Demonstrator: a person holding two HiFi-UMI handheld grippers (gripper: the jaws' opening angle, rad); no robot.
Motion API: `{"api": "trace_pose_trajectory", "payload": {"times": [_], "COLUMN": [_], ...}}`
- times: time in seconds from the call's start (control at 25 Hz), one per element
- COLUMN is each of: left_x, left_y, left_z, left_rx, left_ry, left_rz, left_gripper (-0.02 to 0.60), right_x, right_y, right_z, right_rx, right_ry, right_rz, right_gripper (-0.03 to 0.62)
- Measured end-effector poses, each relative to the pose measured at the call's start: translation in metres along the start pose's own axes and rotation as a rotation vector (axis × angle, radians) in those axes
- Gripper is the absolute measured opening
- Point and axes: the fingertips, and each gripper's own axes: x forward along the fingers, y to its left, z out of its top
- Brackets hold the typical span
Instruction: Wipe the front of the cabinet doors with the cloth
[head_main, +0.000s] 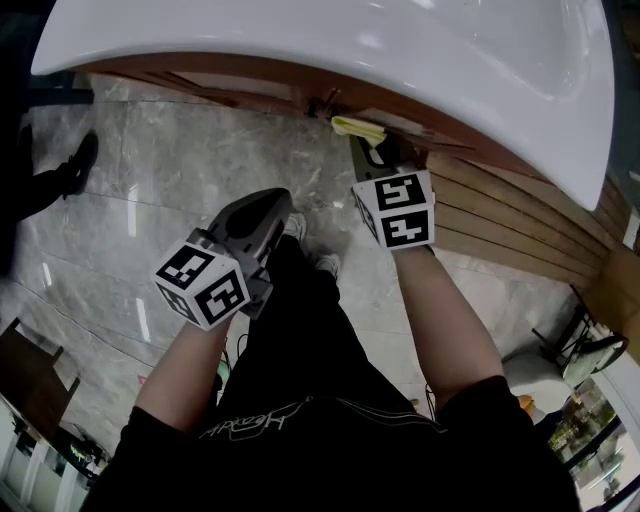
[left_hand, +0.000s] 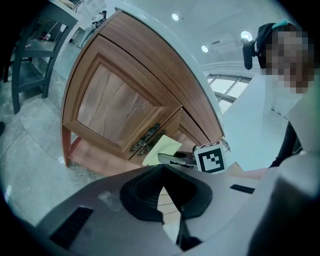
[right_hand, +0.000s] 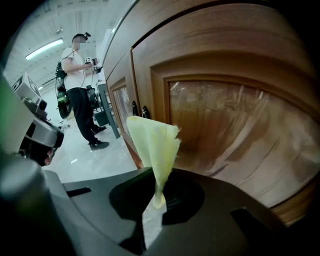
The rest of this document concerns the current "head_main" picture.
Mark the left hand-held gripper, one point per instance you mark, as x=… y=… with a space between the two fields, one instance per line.
x=205 y=285

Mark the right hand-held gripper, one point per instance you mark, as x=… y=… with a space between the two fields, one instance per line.
x=400 y=210

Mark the yellow cloth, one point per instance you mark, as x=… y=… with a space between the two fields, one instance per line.
x=357 y=127

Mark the person's left forearm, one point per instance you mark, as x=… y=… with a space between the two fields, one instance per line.
x=185 y=370

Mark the person's right forearm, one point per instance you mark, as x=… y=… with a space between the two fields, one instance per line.
x=440 y=325

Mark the person's white shoe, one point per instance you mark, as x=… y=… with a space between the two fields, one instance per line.
x=295 y=227
x=327 y=265

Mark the person's black trousers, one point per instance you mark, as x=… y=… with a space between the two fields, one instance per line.
x=300 y=325

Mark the wooden step platform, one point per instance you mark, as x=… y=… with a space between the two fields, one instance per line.
x=500 y=220

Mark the dark round-back chair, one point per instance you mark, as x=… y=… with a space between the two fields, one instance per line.
x=550 y=347

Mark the person's black shirt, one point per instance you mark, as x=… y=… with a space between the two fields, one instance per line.
x=350 y=460

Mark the white round armchair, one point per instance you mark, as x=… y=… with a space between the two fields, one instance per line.
x=530 y=375

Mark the large cardboard sheet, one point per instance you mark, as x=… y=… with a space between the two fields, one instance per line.
x=620 y=290

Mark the dark wooden table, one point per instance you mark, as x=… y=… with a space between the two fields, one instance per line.
x=30 y=380

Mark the orange cushion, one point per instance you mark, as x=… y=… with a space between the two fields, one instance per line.
x=525 y=402

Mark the pale green bag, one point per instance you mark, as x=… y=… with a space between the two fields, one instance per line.
x=595 y=360

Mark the white shelf unit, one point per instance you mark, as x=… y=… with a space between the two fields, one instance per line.
x=30 y=470

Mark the glass window panel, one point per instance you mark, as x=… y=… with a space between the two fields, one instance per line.
x=590 y=440

